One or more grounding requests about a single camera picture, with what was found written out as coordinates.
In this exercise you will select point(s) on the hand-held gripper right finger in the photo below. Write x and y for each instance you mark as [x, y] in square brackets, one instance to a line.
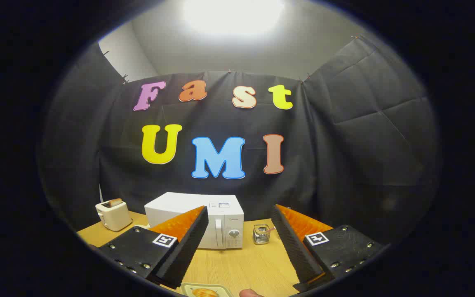
[295, 247]

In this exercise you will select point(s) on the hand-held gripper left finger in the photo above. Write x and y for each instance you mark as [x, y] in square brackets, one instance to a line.
[188, 247]

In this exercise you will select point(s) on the white microwave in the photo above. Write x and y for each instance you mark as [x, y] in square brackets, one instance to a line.
[188, 202]

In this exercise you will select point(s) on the red and white straw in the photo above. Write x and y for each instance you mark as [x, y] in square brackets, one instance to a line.
[269, 229]

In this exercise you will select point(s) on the cream plate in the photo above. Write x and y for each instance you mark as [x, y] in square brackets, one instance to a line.
[224, 290]

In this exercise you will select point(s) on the white toaster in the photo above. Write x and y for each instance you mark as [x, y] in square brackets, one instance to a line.
[114, 216]

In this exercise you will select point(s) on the toast slice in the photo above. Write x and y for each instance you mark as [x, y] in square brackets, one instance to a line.
[115, 202]

